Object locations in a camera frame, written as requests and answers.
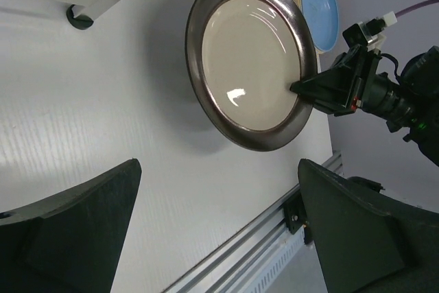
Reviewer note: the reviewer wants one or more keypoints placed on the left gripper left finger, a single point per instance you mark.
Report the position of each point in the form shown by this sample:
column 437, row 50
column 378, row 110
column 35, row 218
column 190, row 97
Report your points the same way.
column 72, row 240

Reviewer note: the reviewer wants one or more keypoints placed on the brown rim cream plate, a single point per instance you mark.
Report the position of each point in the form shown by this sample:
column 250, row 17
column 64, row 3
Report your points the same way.
column 242, row 58

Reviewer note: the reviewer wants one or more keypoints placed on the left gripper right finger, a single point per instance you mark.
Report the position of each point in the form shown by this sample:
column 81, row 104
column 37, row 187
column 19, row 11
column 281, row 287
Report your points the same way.
column 366, row 241

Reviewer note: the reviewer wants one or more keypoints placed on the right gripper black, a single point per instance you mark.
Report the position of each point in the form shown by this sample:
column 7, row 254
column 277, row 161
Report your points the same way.
column 349, row 84

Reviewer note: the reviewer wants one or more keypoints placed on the light blue round plate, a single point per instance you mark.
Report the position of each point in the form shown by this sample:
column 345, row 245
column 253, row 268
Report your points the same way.
column 322, row 17

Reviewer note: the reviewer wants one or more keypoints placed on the aluminium mounting rail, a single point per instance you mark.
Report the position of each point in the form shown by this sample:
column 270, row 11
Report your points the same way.
column 226, row 266

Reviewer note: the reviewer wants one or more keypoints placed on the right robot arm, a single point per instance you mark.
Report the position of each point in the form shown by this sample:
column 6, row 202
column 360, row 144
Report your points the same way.
column 408, row 101

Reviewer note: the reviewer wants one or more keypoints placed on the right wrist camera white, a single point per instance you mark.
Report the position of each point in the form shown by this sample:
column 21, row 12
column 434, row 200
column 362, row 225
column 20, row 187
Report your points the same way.
column 369, row 34

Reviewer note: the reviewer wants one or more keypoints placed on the white slotted cable duct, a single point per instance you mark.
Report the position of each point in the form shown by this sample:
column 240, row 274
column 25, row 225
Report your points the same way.
column 265, row 272

